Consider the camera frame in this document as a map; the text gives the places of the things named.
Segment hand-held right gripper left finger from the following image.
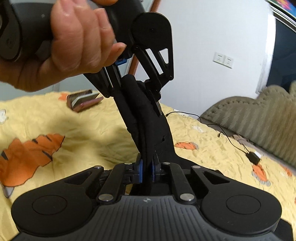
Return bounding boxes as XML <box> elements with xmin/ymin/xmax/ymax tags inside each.
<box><xmin>66</xmin><ymin>153</ymin><xmax>145</xmax><ymax>205</ymax></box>

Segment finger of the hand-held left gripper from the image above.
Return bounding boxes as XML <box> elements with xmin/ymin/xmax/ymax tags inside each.
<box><xmin>131</xmin><ymin>37</ymin><xmax>174</xmax><ymax>117</ymax></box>
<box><xmin>85</xmin><ymin>55</ymin><xmax>133</xmax><ymax>98</ymax></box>

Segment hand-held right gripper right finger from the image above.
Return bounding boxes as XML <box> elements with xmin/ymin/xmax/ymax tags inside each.
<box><xmin>151</xmin><ymin>152</ymin><xmax>229</xmax><ymax>205</ymax></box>

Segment black pants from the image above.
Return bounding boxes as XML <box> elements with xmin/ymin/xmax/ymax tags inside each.
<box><xmin>113</xmin><ymin>74</ymin><xmax>184</xmax><ymax>195</ymax></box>

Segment person's left hand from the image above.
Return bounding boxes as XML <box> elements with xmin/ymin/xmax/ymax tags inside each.
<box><xmin>0</xmin><ymin>0</ymin><xmax>127</xmax><ymax>92</ymax></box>

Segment brown phone case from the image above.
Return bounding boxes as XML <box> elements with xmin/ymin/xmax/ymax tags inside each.
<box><xmin>67</xmin><ymin>89</ymin><xmax>104</xmax><ymax>113</ymax></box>

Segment yellow printed blanket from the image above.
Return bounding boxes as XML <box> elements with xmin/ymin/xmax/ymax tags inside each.
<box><xmin>0</xmin><ymin>91</ymin><xmax>296</xmax><ymax>241</ymax></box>

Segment pink cloth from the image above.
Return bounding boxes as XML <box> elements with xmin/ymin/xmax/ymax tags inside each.
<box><xmin>232</xmin><ymin>134</ymin><xmax>247</xmax><ymax>145</ymax></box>

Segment black charger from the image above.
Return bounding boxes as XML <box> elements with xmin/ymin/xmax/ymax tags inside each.
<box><xmin>245</xmin><ymin>152</ymin><xmax>260</xmax><ymax>165</ymax></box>

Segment olive padded headboard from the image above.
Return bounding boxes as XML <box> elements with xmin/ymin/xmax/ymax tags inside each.
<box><xmin>200</xmin><ymin>81</ymin><xmax>296</xmax><ymax>168</ymax></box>

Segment white wall socket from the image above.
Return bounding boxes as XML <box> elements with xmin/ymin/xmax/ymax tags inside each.
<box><xmin>212</xmin><ymin>52</ymin><xmax>224</xmax><ymax>64</ymax></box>
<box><xmin>223</xmin><ymin>55</ymin><xmax>234</xmax><ymax>69</ymax></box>

